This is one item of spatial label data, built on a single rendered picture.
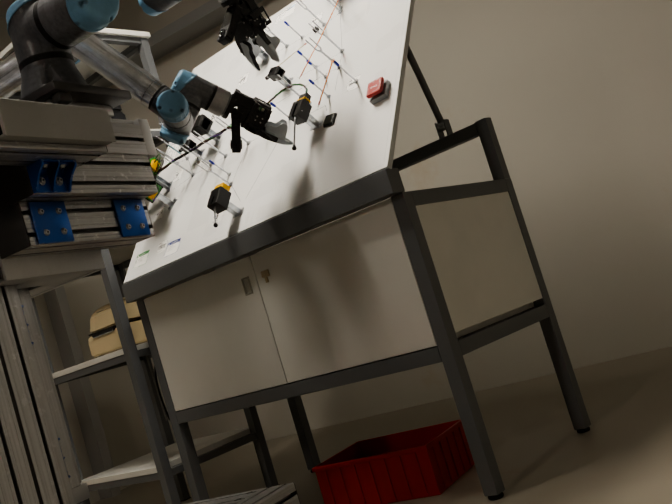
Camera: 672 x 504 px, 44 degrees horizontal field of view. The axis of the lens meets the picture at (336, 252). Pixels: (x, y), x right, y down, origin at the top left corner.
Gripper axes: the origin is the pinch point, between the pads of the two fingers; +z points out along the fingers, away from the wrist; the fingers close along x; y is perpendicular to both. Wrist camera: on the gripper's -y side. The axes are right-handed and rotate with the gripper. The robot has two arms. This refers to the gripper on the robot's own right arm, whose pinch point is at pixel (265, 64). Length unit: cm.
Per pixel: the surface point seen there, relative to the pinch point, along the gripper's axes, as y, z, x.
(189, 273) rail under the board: -32, 43, 45
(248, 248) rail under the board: -28, 41, 17
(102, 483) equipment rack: -72, 101, 114
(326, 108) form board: 10.1, 20.7, -1.9
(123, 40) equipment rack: 38, -25, 102
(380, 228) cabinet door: -21, 47, -27
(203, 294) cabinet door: -32, 52, 45
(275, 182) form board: -11.0, 30.5, 10.9
